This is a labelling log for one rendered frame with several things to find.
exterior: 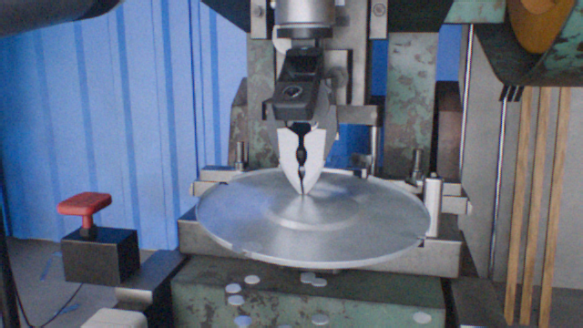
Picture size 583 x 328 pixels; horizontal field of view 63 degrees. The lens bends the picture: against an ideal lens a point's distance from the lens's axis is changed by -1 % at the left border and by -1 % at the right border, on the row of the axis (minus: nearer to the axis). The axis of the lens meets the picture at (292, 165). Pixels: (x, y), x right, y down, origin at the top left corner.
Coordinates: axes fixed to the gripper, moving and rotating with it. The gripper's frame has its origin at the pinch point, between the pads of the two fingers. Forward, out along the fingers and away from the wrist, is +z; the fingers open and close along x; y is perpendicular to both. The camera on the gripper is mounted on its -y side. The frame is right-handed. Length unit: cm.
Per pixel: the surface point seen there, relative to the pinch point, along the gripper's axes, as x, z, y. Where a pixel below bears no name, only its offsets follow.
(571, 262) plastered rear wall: -86, 70, 139
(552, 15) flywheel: -33.1, -21.9, 17.5
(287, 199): 1.5, 1.3, -2.2
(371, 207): -9.0, 2.4, -0.1
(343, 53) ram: -3.9, -16.7, 12.4
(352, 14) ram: -4.9, -22.3, 15.4
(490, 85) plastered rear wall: -49, -2, 139
